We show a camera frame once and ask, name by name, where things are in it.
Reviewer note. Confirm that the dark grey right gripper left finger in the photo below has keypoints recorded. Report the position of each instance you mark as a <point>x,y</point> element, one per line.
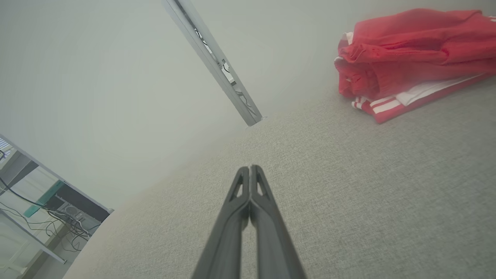
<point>226,232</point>

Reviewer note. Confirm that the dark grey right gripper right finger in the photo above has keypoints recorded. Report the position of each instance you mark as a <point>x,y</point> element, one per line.
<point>271,232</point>

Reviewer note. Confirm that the red white jersey shirt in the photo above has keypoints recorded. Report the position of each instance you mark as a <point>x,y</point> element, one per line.
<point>387,108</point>

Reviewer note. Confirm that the red white shorts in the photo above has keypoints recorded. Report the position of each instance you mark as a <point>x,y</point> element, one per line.
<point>418,54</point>

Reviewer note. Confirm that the grey fabric sofa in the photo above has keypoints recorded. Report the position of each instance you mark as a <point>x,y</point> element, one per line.
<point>368,193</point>

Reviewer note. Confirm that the teal strip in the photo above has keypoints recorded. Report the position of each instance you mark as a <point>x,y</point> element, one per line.
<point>44,198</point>

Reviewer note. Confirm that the grey partition post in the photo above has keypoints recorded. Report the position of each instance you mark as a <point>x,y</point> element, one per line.
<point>217,66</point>

